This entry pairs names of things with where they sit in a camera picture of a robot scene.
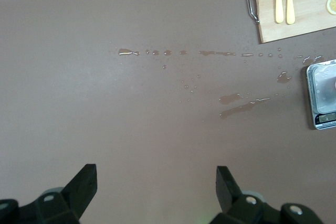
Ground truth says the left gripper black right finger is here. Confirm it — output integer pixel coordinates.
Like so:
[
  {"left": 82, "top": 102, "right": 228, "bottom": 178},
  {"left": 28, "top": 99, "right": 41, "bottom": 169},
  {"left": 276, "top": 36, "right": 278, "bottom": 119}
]
[{"left": 209, "top": 165, "right": 323, "bottom": 224}]

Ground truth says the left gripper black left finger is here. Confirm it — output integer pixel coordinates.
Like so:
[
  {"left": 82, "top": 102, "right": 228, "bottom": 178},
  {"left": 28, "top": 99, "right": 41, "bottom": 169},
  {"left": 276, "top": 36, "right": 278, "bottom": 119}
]
[{"left": 0, "top": 163, "right": 98, "bottom": 224}]

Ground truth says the silver digital kitchen scale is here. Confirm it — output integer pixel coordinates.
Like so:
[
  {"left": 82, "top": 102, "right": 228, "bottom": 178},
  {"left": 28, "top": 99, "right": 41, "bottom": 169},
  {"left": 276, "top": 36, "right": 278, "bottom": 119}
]
[{"left": 306, "top": 58, "right": 336, "bottom": 130}]

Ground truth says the wooden cutting board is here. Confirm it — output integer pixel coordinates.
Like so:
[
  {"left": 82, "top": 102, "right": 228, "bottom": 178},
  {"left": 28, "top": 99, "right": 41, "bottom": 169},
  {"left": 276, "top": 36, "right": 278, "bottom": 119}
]
[{"left": 246, "top": 0, "right": 336, "bottom": 44}]

